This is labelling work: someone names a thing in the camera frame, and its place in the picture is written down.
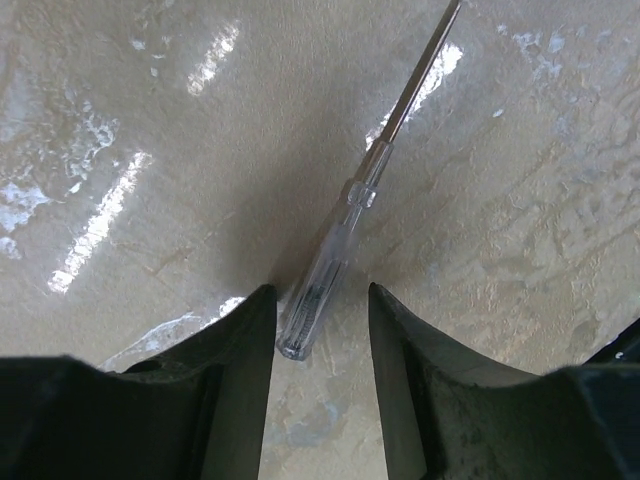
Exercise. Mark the clear handle screwdriver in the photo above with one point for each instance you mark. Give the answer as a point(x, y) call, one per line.
point(309, 307)

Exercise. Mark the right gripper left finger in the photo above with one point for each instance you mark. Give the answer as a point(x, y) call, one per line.
point(194, 411)

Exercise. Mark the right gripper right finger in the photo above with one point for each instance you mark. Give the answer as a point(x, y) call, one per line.
point(449, 412)

